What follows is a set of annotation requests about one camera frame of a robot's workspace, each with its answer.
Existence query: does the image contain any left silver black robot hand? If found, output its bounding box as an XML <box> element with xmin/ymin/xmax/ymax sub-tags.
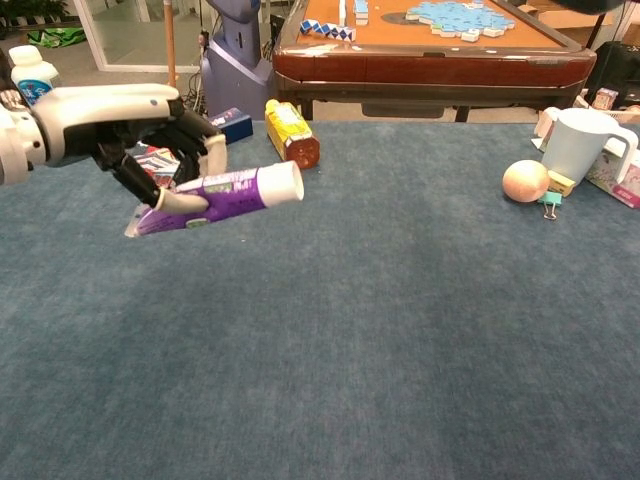
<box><xmin>30</xmin><ymin>83</ymin><xmax>229</xmax><ymax>214</ymax></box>

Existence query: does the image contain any purple white tube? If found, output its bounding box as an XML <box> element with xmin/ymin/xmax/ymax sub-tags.
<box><xmin>123</xmin><ymin>160</ymin><xmax>305</xmax><ymax>239</ymax></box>

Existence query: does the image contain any white purple box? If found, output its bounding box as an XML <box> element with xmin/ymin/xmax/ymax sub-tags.
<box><xmin>532</xmin><ymin>106</ymin><xmax>640</xmax><ymax>209</ymax></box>

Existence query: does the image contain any white framed glass door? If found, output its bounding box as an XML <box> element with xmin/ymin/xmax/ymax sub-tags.
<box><xmin>74</xmin><ymin>0</ymin><xmax>201</xmax><ymax>74</ymax></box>

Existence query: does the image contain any white blue plastic bottle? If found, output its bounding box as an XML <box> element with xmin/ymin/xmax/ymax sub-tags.
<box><xmin>9</xmin><ymin>44</ymin><xmax>61</xmax><ymax>107</ymax></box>

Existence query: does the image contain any wooden pole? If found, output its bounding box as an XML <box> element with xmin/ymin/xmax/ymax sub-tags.
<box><xmin>163</xmin><ymin>0</ymin><xmax>179</xmax><ymax>89</ymax></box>

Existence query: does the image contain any green bag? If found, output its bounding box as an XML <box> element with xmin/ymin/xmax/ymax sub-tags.
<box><xmin>27</xmin><ymin>27</ymin><xmax>86</xmax><ymax>46</ymax></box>

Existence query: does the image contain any dark blue carton box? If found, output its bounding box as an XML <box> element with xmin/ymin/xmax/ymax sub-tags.
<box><xmin>208</xmin><ymin>107</ymin><xmax>254</xmax><ymax>145</ymax></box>

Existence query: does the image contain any green potted plant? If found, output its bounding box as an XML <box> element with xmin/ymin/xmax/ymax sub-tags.
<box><xmin>0</xmin><ymin>0</ymin><xmax>69</xmax><ymax>26</ymax></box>

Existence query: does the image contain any yellow tea bottle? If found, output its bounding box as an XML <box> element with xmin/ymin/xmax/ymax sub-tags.
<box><xmin>264</xmin><ymin>98</ymin><xmax>321</xmax><ymax>170</ymax></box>

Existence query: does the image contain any blue white snake cube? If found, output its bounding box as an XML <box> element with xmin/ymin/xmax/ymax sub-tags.
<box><xmin>299</xmin><ymin>18</ymin><xmax>357</xmax><ymax>42</ymax></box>

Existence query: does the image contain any brown mahjong table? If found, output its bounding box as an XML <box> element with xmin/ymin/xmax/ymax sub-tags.
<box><xmin>272</xmin><ymin>0</ymin><xmax>599</xmax><ymax>123</ymax></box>

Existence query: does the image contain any blue carpet table mat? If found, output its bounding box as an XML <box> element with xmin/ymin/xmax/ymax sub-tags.
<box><xmin>0</xmin><ymin>119</ymin><xmax>640</xmax><ymax>480</ymax></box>

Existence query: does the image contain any blue mahjong tile pile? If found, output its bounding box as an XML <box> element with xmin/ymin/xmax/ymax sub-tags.
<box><xmin>405</xmin><ymin>0</ymin><xmax>516</xmax><ymax>42</ymax></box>

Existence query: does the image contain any peach round onion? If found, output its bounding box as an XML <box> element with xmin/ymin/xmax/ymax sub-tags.
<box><xmin>502</xmin><ymin>159</ymin><xmax>551</xmax><ymax>203</ymax></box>

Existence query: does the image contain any teal binder clip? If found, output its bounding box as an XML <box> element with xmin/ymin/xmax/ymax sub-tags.
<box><xmin>538</xmin><ymin>191</ymin><xmax>564</xmax><ymax>222</ymax></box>

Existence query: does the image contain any small yellow block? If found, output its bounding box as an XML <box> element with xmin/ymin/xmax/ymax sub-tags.
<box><xmin>547</xmin><ymin>170</ymin><xmax>577</xmax><ymax>197</ymax></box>

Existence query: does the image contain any light blue mug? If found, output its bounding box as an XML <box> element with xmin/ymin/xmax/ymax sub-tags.
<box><xmin>541</xmin><ymin>108</ymin><xmax>640</xmax><ymax>187</ymax></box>

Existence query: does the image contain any black bag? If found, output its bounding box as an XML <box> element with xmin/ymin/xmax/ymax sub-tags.
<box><xmin>584</xmin><ymin>41</ymin><xmax>640</xmax><ymax>109</ymax></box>

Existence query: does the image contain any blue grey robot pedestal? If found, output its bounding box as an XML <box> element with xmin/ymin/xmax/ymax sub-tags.
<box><xmin>201</xmin><ymin>0</ymin><xmax>276</xmax><ymax>120</ymax></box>

